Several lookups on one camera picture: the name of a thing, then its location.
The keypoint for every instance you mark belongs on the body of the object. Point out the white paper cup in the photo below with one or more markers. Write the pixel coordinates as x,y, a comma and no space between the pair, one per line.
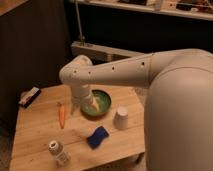
121,118

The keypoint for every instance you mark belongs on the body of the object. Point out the blue sponge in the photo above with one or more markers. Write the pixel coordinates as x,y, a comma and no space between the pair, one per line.
97,137

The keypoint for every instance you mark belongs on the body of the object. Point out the background shelf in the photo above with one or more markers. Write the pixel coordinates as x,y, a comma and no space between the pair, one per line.
156,7

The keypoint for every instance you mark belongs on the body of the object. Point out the wooden table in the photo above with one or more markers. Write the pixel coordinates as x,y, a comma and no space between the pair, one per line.
38,124

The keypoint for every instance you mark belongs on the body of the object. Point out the green ceramic bowl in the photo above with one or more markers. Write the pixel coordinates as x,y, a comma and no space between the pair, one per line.
103,104

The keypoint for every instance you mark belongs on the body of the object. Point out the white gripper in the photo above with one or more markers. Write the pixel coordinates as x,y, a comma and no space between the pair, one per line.
82,94

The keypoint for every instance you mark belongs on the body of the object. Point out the orange carrot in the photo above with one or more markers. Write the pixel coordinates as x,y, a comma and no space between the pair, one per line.
61,111

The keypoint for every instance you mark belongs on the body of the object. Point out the white plastic bottle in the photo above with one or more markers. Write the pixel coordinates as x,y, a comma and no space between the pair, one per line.
56,149

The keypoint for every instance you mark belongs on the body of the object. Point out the metal vertical pole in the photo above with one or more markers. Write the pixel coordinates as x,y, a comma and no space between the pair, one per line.
81,37

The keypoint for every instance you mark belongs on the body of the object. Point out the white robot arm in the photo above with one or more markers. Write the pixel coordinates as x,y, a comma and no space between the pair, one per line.
178,111

